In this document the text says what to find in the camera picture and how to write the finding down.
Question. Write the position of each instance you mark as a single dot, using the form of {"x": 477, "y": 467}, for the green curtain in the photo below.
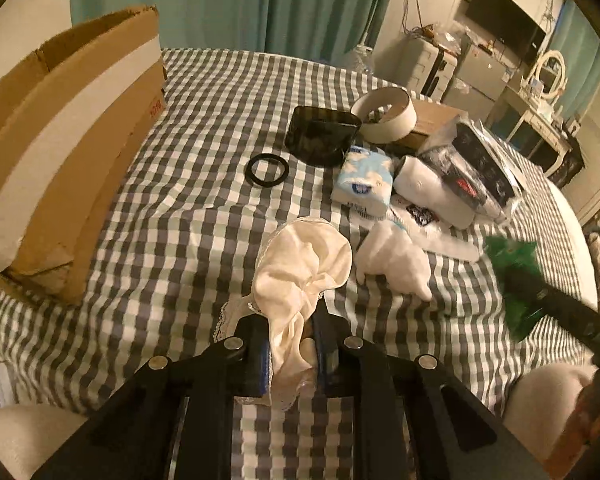
{"x": 318, "y": 30}

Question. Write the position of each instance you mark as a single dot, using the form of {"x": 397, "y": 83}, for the clear water bottle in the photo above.
{"x": 360, "y": 59}

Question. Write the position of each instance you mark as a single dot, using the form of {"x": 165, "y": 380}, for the blue tissue pack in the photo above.
{"x": 365, "y": 182}

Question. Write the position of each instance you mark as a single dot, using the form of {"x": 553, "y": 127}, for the green snack packet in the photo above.
{"x": 515, "y": 267}

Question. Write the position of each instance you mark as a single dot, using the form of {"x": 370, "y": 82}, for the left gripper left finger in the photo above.
{"x": 171, "y": 419}

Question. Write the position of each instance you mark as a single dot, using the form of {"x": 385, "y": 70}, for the white suitcase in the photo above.
{"x": 425, "y": 68}

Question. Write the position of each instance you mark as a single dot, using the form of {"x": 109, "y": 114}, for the white vanity table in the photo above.
{"x": 535, "y": 108}

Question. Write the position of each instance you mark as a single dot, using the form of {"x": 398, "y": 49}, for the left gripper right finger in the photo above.
{"x": 411, "y": 418}

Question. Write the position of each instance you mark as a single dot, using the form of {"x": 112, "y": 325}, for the checkered bed cover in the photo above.
{"x": 183, "y": 238}

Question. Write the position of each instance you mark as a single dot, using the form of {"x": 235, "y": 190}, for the white plush toy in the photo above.
{"x": 389, "y": 251}

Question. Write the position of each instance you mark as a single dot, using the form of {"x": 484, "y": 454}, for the black glossy tray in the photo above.
{"x": 321, "y": 136}

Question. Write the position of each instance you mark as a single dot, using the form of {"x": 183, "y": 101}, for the cardboard box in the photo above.
{"x": 73, "y": 115}

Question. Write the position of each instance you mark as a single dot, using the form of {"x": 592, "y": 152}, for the round vanity mirror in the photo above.
{"x": 548, "y": 79}

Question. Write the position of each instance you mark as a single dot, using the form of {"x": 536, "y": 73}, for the sticker sachet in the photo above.
{"x": 422, "y": 216}

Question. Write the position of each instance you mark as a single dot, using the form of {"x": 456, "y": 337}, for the white cream cloth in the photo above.
{"x": 297, "y": 263}

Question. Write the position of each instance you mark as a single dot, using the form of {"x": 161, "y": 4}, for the black white device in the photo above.
{"x": 474, "y": 166}

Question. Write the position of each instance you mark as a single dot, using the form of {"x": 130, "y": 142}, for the wall television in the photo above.
{"x": 510, "y": 25}

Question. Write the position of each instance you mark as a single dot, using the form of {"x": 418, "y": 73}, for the wooden box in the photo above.
{"x": 431, "y": 116}

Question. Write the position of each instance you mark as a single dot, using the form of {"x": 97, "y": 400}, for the clear plastic comb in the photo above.
{"x": 432, "y": 239}

